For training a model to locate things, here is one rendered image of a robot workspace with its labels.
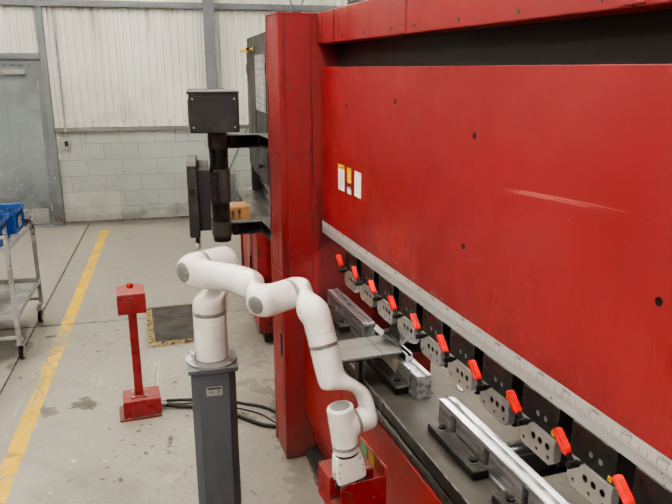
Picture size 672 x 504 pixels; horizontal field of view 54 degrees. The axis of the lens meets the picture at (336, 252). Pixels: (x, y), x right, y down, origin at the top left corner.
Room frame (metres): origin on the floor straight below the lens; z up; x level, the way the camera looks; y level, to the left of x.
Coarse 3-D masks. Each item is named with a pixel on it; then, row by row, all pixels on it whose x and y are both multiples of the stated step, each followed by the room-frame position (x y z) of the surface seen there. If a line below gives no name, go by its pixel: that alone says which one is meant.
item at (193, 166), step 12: (192, 156) 3.54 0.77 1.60; (192, 168) 3.19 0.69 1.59; (204, 168) 3.29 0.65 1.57; (192, 180) 3.19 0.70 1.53; (204, 180) 3.23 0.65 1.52; (192, 192) 3.19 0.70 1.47; (204, 192) 3.23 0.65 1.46; (192, 204) 3.19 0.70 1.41; (204, 204) 3.23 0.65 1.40; (192, 216) 3.19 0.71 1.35; (204, 216) 3.23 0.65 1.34; (192, 228) 3.18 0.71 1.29; (204, 228) 3.22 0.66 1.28
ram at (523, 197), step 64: (640, 64) 1.32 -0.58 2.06; (384, 128) 2.50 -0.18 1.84; (448, 128) 2.03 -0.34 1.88; (512, 128) 1.71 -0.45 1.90; (576, 128) 1.48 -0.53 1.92; (640, 128) 1.30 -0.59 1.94; (384, 192) 2.49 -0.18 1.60; (448, 192) 2.01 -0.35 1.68; (512, 192) 1.69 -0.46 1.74; (576, 192) 1.46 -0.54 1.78; (640, 192) 1.28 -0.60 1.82; (384, 256) 2.48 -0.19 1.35; (448, 256) 2.00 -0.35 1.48; (512, 256) 1.67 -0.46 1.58; (576, 256) 1.44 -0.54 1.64; (640, 256) 1.26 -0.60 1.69; (448, 320) 1.98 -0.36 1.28; (512, 320) 1.65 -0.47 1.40; (576, 320) 1.42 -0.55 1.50; (640, 320) 1.24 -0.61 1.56; (576, 384) 1.39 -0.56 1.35; (640, 384) 1.22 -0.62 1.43
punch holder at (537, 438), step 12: (528, 396) 1.56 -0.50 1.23; (540, 396) 1.51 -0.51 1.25; (528, 408) 1.55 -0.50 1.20; (540, 408) 1.51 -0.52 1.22; (552, 408) 1.46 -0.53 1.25; (540, 420) 1.50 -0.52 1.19; (552, 420) 1.46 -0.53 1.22; (564, 420) 1.44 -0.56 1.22; (528, 432) 1.54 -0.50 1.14; (540, 432) 1.49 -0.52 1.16; (528, 444) 1.54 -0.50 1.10; (540, 444) 1.49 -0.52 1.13; (552, 444) 1.45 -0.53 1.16; (540, 456) 1.49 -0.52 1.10; (552, 456) 1.44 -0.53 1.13; (564, 456) 1.45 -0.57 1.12
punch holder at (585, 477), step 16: (576, 432) 1.38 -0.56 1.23; (576, 448) 1.37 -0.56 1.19; (592, 448) 1.32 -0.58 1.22; (608, 448) 1.28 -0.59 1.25; (592, 464) 1.32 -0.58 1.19; (608, 464) 1.27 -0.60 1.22; (624, 464) 1.26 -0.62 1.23; (576, 480) 1.36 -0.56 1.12; (592, 480) 1.31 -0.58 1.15; (592, 496) 1.30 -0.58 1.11; (608, 496) 1.26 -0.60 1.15
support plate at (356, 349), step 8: (376, 336) 2.51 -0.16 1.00; (344, 344) 2.43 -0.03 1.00; (352, 344) 2.43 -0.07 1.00; (360, 344) 2.43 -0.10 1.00; (368, 344) 2.43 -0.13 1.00; (376, 344) 2.43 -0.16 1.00; (384, 344) 2.43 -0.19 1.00; (392, 344) 2.43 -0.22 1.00; (344, 352) 2.35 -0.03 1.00; (352, 352) 2.35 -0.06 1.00; (360, 352) 2.35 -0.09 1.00; (368, 352) 2.35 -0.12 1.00; (376, 352) 2.35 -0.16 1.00; (384, 352) 2.35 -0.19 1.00; (392, 352) 2.35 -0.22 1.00; (400, 352) 2.35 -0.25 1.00; (344, 360) 2.28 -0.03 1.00; (352, 360) 2.29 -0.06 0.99
